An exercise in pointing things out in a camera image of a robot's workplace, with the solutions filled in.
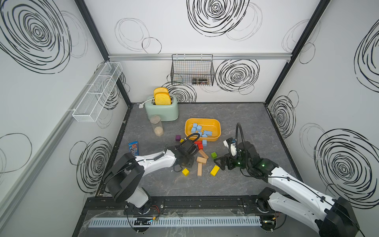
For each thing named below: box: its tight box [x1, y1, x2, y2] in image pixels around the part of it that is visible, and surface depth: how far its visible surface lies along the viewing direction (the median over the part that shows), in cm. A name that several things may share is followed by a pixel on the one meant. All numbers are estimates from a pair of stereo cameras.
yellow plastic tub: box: [184, 118, 222, 142], surface depth 104 cm
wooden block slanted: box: [198, 149, 209, 159], surface depth 93 cm
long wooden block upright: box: [197, 162, 203, 177], surface depth 86 cm
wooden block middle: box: [196, 156, 207, 164], surface depth 89 cm
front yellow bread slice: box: [154, 91, 172, 106], surface depth 98 cm
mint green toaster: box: [144, 94, 180, 121], surface depth 103 cm
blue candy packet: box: [128, 141, 140, 157], surface depth 97 cm
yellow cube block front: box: [182, 167, 190, 177], surface depth 84 cm
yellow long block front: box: [210, 164, 221, 177], surface depth 86 cm
